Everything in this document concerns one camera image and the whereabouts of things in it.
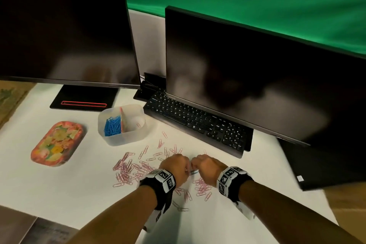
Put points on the person's right hand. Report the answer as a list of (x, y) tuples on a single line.
[(210, 168)]

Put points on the person's left hand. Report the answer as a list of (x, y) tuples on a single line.
[(177, 168)]

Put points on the single blue paper clip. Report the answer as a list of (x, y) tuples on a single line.
[(195, 172)]

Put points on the pile of blue pink paperclips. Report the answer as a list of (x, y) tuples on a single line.
[(125, 169)]

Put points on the translucent plastic container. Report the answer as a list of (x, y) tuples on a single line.
[(125, 139)]

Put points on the sorted blue clips heap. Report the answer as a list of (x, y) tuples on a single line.
[(112, 126)]

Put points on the floral patterned oval tray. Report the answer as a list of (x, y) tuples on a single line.
[(57, 143)]

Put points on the person's left forearm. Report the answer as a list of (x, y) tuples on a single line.
[(120, 218)]

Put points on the person's right forearm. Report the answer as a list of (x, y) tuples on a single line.
[(286, 215)]

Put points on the black keyboard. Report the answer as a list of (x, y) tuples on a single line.
[(197, 123)]

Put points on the plain black monitor base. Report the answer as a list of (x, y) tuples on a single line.
[(154, 80)]

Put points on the black computer monitor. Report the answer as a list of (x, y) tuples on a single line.
[(65, 32), (263, 75)]

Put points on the black red-lined monitor base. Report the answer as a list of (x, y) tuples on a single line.
[(84, 96)]

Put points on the black laptop with sticker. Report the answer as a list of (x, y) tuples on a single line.
[(328, 166)]

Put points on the white table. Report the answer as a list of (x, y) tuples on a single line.
[(57, 189)]

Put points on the white divider panel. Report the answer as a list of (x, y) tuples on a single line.
[(147, 43)]

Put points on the grey printed paper sheet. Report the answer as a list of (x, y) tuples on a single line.
[(51, 232)]

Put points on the grey side table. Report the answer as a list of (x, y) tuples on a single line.
[(14, 226)]

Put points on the brown cardboard box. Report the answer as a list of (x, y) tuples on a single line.
[(11, 100)]

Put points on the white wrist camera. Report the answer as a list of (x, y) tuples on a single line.
[(153, 221)]

